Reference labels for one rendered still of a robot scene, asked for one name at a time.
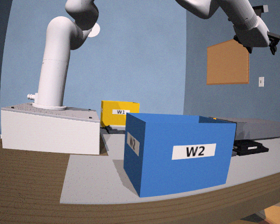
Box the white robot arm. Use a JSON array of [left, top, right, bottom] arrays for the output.
[[27, 0, 268, 110]]

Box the blue bin with label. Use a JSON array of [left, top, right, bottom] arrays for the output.
[[124, 113, 236, 198]]

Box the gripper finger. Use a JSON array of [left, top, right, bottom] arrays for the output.
[[267, 31, 280, 55], [233, 35, 253, 54]]

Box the yellow open bin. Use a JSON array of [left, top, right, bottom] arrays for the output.
[[100, 100, 140, 127]]

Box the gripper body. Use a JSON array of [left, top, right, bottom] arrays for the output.
[[233, 16, 269, 47]]

